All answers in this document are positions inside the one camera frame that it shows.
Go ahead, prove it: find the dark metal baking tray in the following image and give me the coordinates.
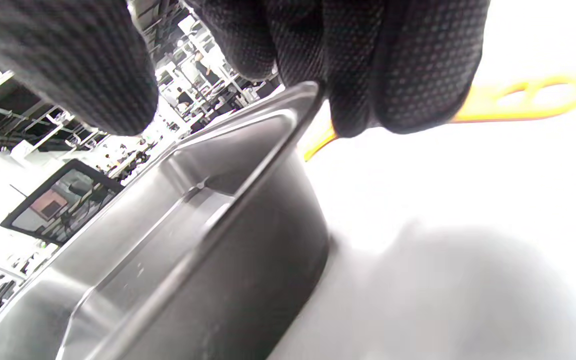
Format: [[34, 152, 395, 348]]
[[0, 80, 331, 360]]

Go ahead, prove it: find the person's right hand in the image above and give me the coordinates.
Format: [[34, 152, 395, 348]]
[[0, 0, 491, 138]]

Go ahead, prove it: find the computer monitor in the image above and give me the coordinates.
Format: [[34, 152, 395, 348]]
[[0, 160, 124, 246]]

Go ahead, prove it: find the orange handled bristle brush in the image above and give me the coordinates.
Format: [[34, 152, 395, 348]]
[[303, 75, 576, 162]]

